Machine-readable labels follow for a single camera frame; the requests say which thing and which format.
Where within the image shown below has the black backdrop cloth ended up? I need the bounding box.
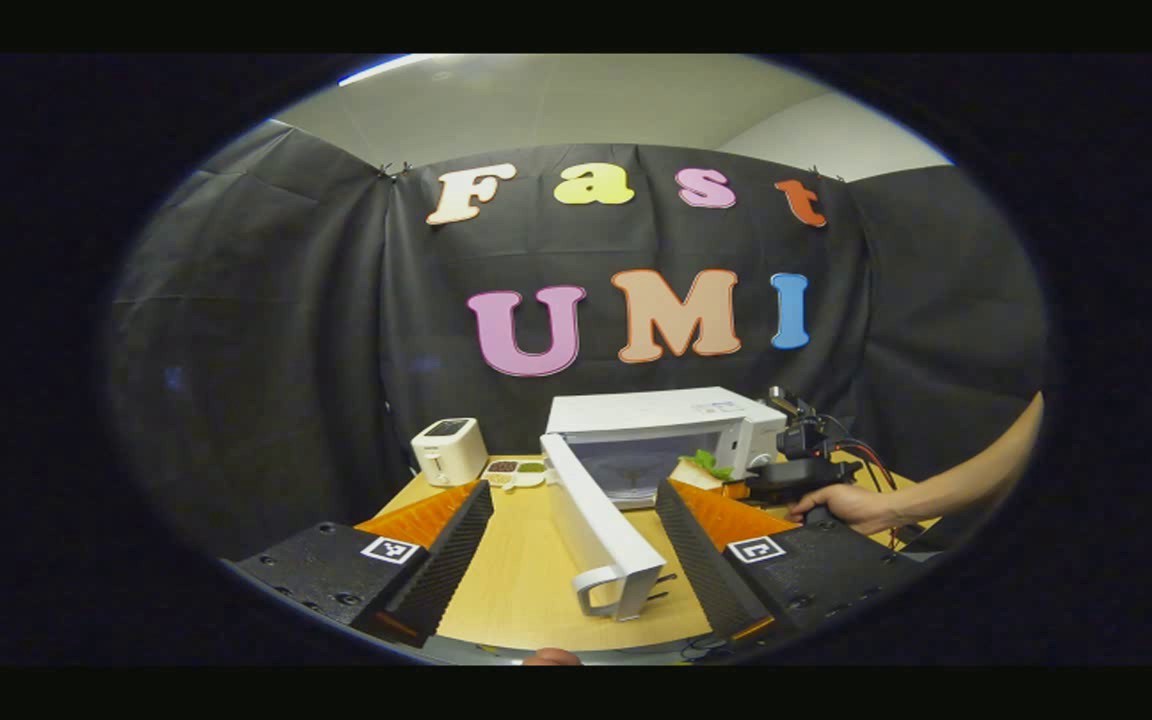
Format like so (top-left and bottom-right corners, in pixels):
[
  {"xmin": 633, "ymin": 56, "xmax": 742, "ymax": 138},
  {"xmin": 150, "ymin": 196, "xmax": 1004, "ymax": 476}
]
[{"xmin": 106, "ymin": 120, "xmax": 1052, "ymax": 561}]

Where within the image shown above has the white microwave oven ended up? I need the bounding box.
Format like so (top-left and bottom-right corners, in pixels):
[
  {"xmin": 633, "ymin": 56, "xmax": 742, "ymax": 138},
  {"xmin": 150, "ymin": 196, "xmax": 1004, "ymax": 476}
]
[{"xmin": 539, "ymin": 387, "xmax": 789, "ymax": 623}]

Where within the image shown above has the white divided snack dish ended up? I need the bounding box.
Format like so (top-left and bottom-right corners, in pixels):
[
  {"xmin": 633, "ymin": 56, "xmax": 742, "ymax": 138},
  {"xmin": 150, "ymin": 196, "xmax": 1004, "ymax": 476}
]
[{"xmin": 482, "ymin": 458, "xmax": 547, "ymax": 491}]

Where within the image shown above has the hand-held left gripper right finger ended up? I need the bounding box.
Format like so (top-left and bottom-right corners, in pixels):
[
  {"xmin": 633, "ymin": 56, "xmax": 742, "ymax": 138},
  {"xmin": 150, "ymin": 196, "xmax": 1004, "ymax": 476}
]
[{"xmin": 654, "ymin": 478, "xmax": 927, "ymax": 641}]

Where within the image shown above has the white toaster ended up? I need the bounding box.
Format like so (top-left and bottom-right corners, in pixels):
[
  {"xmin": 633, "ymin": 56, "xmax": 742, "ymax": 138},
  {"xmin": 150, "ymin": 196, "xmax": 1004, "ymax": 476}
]
[{"xmin": 410, "ymin": 417, "xmax": 489, "ymax": 488}]

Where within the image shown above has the toast sandwich with lettuce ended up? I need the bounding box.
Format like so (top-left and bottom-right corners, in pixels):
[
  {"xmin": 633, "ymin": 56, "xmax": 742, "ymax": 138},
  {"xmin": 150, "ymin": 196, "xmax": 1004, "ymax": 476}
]
[{"xmin": 678, "ymin": 450, "xmax": 737, "ymax": 493}]

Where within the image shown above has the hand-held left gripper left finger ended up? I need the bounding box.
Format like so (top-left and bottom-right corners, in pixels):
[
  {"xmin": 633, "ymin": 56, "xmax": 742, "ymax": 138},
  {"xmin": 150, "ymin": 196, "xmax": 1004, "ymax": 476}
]
[{"xmin": 226, "ymin": 480, "xmax": 495, "ymax": 649}]

